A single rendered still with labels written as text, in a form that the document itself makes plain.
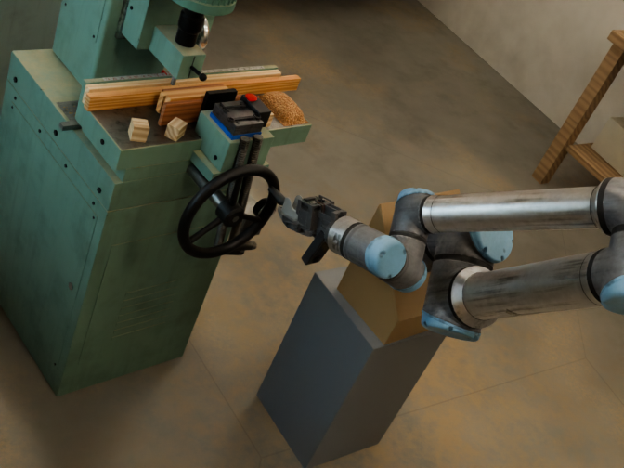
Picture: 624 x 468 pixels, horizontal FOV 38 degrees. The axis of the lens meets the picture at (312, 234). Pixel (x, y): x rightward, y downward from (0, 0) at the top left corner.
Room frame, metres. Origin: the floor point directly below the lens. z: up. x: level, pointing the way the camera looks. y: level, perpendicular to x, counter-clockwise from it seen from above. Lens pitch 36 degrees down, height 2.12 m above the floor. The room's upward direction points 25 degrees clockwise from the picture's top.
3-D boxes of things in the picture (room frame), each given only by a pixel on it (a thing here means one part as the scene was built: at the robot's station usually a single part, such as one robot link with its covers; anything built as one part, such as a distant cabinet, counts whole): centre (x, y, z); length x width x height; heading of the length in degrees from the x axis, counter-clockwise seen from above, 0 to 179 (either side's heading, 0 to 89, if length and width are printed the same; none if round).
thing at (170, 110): (1.94, 0.38, 0.93); 0.24 x 0.01 x 0.06; 144
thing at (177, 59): (1.98, 0.49, 1.03); 0.14 x 0.07 x 0.09; 54
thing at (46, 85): (2.04, 0.57, 0.76); 0.57 x 0.45 x 0.09; 54
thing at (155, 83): (2.03, 0.45, 0.92); 0.60 x 0.02 x 0.05; 144
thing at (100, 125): (1.96, 0.35, 0.87); 0.61 x 0.30 x 0.06; 144
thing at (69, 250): (2.03, 0.57, 0.36); 0.58 x 0.45 x 0.71; 54
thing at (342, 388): (2.04, -0.26, 0.28); 0.30 x 0.30 x 0.55; 49
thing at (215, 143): (1.91, 0.28, 0.91); 0.15 x 0.14 x 0.09; 144
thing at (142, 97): (2.04, 0.42, 0.92); 0.67 x 0.02 x 0.04; 144
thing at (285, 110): (2.17, 0.22, 0.92); 0.14 x 0.09 x 0.04; 54
